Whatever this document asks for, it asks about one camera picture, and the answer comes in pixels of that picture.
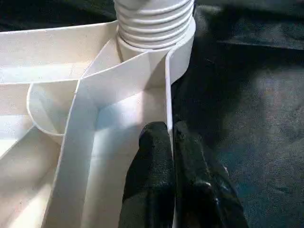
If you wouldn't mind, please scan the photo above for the white plastic table leg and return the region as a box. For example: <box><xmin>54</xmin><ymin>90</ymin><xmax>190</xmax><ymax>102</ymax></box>
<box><xmin>113</xmin><ymin>0</ymin><xmax>196</xmax><ymax>51</ymax></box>

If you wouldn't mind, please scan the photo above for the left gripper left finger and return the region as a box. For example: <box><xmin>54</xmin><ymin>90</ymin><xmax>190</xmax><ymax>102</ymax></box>
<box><xmin>118</xmin><ymin>121</ymin><xmax>177</xmax><ymax>228</ymax></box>

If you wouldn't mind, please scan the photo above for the white plastic table top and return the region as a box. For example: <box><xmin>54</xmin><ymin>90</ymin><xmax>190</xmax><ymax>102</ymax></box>
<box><xmin>0</xmin><ymin>18</ymin><xmax>197</xmax><ymax>228</ymax></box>

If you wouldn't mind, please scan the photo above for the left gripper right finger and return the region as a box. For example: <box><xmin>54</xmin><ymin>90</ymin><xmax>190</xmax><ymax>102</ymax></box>
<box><xmin>172</xmin><ymin>121</ymin><xmax>250</xmax><ymax>228</ymax></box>

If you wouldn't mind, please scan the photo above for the black mat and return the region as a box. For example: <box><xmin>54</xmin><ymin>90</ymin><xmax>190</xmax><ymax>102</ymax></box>
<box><xmin>0</xmin><ymin>0</ymin><xmax>304</xmax><ymax>228</ymax></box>

